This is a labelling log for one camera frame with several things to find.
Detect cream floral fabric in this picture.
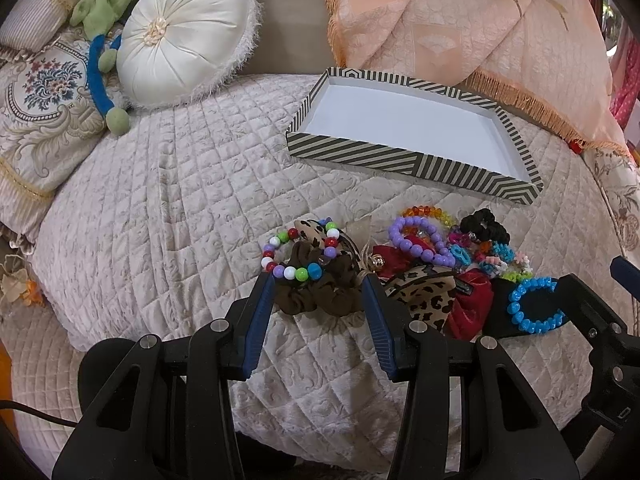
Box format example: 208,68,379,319
582,145,640,306

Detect purple bead bracelet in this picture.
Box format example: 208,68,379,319
389,215,456,267

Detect large leopard print bow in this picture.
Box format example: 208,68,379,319
382,265,463,333

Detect orange crystal bead bracelet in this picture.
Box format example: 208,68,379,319
397,205,453,236

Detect striped cream pillow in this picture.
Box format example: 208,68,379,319
0,0,126,53

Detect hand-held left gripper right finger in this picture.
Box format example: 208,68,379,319
361,274,578,480

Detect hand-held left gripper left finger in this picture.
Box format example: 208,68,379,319
52,272,278,480

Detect red velvet bow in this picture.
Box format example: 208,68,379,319
372,242,496,341

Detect round white satin cushion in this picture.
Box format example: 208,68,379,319
116,0,263,109

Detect pink cloth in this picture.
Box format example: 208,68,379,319
607,40,640,131

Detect peach fringed blanket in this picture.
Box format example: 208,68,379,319
316,0,633,156

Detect black scrunchie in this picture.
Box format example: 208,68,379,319
459,208,511,246

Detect brown scrunchie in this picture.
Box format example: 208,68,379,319
277,242,363,317

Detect blue bead bracelet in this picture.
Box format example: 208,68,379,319
507,276,566,336

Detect striped cardboard tray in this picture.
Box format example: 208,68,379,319
285,66,545,206

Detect small leopard print bow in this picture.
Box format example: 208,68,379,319
292,219,346,251

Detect cream fabric flower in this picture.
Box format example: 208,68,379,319
0,255,46,308

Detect beige bow with gold bell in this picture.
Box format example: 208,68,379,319
345,217,388,281

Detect green and blue plush toy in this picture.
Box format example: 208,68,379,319
69,0,148,138

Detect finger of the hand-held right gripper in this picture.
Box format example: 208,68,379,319
557,274,640,391
611,256,640,306

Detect black cable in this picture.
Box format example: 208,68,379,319
0,399,76,428

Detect cream quilted bedspread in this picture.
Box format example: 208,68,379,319
0,72,640,476

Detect multicolour bead bracelet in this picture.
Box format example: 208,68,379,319
261,217,341,282

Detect small colourful bead bracelets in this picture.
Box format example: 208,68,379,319
447,230,535,283

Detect floral embroidered pillow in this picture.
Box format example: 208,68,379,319
0,25,128,241

